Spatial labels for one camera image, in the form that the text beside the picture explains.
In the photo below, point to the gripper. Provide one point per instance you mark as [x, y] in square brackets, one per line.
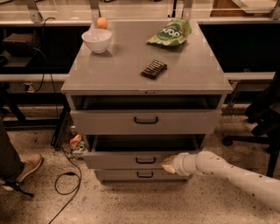
[180, 164]

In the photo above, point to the grey drawer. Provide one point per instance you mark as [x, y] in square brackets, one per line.
[146, 122]
[116, 152]
[138, 175]

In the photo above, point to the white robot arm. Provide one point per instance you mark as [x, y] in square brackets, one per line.
[207, 163]

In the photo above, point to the grey bottom drawer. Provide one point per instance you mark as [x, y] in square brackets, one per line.
[138, 175]

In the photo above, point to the grey drawer cabinet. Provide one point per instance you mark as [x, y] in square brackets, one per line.
[112, 80]

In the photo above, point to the grey top drawer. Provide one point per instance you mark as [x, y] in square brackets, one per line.
[146, 122]

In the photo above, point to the dark snack bar packet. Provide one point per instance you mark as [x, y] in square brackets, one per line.
[154, 69]

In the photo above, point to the black office chair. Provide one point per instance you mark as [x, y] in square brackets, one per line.
[265, 112]

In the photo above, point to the green chip bag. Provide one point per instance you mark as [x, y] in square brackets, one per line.
[173, 34]

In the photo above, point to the tan shoe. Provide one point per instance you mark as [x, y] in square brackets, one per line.
[31, 164]

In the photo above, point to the white bowl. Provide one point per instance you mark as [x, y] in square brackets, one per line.
[97, 40]

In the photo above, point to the orange fruit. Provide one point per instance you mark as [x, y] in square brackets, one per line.
[102, 23]

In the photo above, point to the dark trouser leg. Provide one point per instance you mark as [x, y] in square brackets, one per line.
[11, 167]

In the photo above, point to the dark box on shelf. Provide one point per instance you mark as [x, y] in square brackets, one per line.
[19, 44]

